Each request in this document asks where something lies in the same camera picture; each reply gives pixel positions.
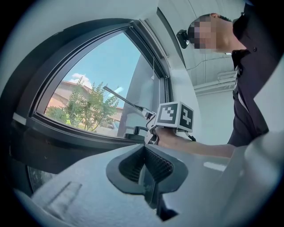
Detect small window pane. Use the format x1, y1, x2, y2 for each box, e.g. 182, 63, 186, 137
27, 165, 59, 194

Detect person's head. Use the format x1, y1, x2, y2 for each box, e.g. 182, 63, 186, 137
188, 12, 247, 55

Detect person's black clothing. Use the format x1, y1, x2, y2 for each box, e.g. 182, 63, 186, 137
227, 0, 284, 147

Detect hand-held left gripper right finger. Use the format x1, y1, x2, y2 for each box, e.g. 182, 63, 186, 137
144, 132, 284, 227

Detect black window handle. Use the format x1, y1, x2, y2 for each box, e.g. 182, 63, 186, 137
123, 125, 149, 140

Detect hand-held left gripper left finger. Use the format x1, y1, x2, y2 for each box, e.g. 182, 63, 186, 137
13, 144, 160, 227

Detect blue handled metal squeegee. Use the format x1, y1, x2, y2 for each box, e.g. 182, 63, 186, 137
103, 86, 154, 120

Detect dark-framed window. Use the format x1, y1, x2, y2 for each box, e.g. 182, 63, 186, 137
6, 19, 176, 178

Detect black wrist strap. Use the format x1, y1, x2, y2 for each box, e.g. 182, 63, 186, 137
185, 131, 197, 142

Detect large window glass pane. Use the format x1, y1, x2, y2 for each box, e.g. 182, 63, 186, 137
36, 31, 161, 137

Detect black head camera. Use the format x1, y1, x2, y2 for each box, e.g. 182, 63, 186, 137
177, 29, 190, 49

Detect brick building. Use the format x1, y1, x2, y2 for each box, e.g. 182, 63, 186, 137
45, 80, 124, 125

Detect silver parked car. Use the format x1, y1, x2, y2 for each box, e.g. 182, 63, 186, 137
101, 121, 120, 136

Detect person's right forearm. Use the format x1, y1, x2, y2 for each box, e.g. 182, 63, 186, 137
155, 127, 236, 158

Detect thin leafy tree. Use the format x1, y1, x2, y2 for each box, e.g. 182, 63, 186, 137
66, 76, 120, 132

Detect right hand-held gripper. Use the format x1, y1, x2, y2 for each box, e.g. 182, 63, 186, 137
144, 101, 195, 145

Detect white ceiling pipes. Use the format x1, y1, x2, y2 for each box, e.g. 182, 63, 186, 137
194, 70, 237, 96

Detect round green shrub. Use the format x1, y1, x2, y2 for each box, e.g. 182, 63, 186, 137
45, 106, 68, 123

